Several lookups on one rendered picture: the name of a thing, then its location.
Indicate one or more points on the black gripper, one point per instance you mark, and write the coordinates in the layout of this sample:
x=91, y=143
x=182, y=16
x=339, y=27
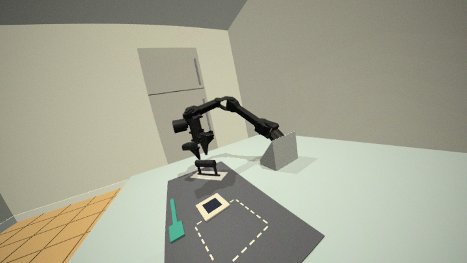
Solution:
x=193, y=146

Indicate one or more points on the teal flat spatula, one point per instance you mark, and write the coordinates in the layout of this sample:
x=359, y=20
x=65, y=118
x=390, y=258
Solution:
x=176, y=230

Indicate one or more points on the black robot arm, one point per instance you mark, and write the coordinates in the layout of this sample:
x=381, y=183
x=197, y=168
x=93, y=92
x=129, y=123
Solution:
x=192, y=114

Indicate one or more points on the cream square tile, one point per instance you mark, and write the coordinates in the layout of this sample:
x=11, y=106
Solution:
x=212, y=206

